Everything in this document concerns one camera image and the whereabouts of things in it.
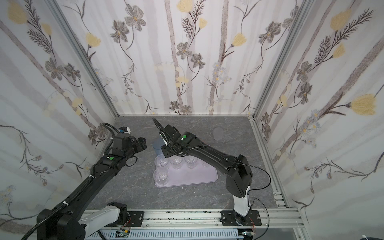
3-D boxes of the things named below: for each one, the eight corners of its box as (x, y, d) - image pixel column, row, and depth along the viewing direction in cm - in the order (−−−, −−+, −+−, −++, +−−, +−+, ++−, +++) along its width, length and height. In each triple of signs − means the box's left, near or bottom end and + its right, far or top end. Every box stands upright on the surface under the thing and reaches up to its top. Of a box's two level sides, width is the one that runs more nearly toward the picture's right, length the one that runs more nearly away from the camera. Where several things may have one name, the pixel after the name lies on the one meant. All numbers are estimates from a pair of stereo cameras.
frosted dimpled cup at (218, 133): (213, 140, 108) (214, 137, 105) (212, 130, 114) (213, 126, 111) (223, 140, 108) (224, 137, 105) (222, 130, 114) (223, 126, 111)
